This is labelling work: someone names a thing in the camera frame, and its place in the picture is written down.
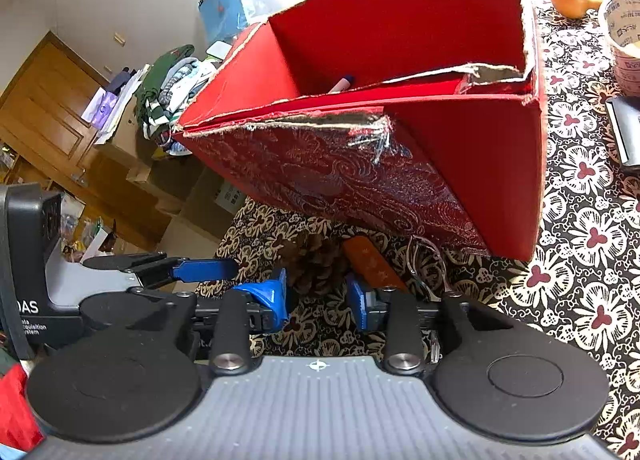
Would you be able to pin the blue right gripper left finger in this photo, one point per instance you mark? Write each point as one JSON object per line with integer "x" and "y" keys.
{"x": 272, "y": 298}

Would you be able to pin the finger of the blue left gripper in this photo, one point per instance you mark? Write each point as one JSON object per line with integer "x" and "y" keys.
{"x": 205, "y": 270}

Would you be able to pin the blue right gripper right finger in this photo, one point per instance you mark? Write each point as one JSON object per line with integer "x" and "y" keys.
{"x": 367, "y": 306}

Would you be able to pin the brown pine cone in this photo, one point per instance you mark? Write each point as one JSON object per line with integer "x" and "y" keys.
{"x": 315, "y": 265}

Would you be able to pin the metal clip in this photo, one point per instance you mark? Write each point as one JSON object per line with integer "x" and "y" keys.
{"x": 427, "y": 267}

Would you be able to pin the cardboard boxes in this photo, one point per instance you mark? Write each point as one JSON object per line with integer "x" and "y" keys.
{"x": 200, "y": 203}

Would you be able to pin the wooden cabinet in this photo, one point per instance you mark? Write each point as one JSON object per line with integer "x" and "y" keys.
{"x": 41, "y": 119}

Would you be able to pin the pile of folded clothes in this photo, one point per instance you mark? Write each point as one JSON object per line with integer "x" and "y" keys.
{"x": 167, "y": 88}

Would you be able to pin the red brocade cardboard box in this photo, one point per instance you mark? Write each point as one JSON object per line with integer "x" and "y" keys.
{"x": 442, "y": 134}

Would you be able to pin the blue white marker pen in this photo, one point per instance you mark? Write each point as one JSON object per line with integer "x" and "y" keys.
{"x": 345, "y": 83}

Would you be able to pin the floral patterned tablecloth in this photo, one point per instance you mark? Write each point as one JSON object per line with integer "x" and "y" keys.
{"x": 581, "y": 286}

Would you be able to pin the blue gift bag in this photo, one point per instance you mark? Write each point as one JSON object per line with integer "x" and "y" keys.
{"x": 224, "y": 20}

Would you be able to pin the dark notebook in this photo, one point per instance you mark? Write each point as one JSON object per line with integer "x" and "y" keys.
{"x": 624, "y": 114}

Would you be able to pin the orange wooden gourd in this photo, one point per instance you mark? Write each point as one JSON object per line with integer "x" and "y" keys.
{"x": 575, "y": 9}

